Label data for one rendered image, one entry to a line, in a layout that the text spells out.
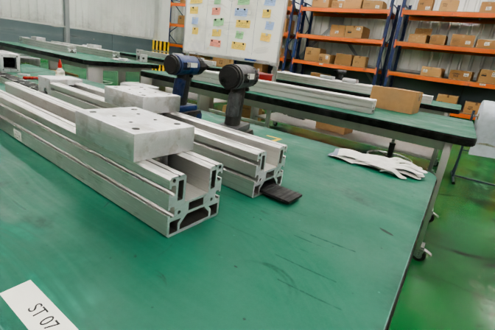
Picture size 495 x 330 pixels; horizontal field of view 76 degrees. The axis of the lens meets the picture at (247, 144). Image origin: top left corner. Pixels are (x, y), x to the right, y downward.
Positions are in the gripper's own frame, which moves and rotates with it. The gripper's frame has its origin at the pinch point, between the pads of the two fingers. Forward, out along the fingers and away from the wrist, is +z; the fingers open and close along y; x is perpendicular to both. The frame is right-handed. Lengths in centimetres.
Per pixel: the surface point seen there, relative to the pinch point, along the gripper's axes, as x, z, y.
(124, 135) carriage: -11.4, 16.6, 11.9
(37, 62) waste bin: -112, 29, 584
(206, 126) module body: -36.1, 19.8, 26.3
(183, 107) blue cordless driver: -48, 20, 54
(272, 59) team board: -269, -3, 220
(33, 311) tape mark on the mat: 2.2, 28.7, -0.4
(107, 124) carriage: -10.7, 15.7, 16.0
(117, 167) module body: -11.5, 22.0, 14.6
